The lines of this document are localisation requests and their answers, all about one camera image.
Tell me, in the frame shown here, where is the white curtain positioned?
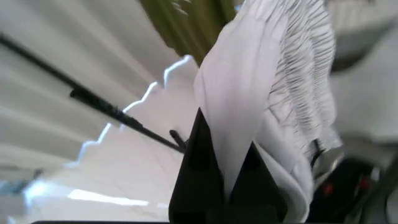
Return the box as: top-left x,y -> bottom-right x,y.
0,0 -> 200,175

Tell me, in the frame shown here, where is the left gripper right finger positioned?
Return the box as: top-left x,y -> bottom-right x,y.
228,141 -> 289,223

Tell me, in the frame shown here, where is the green shirt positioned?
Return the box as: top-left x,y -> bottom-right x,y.
139,0 -> 237,67

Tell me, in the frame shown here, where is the black clothes rack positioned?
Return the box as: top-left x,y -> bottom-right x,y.
0,34 -> 189,154

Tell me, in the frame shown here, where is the pale grey garment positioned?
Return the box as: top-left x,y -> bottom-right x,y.
192,0 -> 343,223

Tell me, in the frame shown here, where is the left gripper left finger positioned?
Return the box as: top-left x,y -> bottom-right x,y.
168,107 -> 226,223

